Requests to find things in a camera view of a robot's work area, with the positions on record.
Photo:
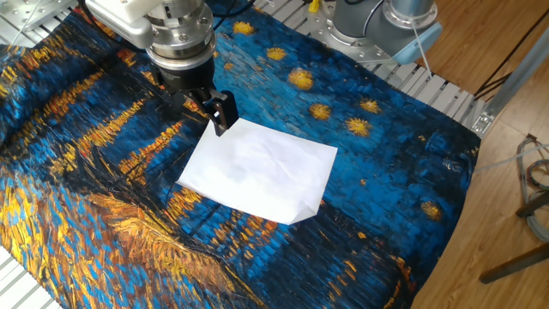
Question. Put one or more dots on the dark wooden leg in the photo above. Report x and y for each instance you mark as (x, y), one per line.
(514, 264)
(534, 208)

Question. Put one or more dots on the small yellow clip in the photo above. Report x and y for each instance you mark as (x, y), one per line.
(314, 5)

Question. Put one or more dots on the starry night painting tablecloth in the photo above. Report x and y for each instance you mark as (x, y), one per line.
(386, 171)

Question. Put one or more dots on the aluminium frame post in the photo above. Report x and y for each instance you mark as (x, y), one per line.
(514, 77)

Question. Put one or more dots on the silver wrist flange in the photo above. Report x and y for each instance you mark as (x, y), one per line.
(180, 38)

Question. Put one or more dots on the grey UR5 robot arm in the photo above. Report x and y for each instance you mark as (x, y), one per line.
(360, 21)

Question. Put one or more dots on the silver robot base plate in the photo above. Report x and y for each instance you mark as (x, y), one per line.
(343, 47)

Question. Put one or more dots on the white zip tie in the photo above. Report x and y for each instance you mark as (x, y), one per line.
(420, 47)

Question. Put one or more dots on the thin white tube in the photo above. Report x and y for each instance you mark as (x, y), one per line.
(506, 161)

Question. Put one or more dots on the white paper sheet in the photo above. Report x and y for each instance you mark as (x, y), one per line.
(257, 171)

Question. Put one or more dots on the perforated aluminium plate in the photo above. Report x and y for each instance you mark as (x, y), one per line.
(25, 10)

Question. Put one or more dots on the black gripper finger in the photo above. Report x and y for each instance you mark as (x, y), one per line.
(223, 111)
(176, 103)

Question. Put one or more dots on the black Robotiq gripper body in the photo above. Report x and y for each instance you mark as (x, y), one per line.
(184, 79)

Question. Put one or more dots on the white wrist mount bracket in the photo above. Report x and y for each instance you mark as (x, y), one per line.
(120, 17)

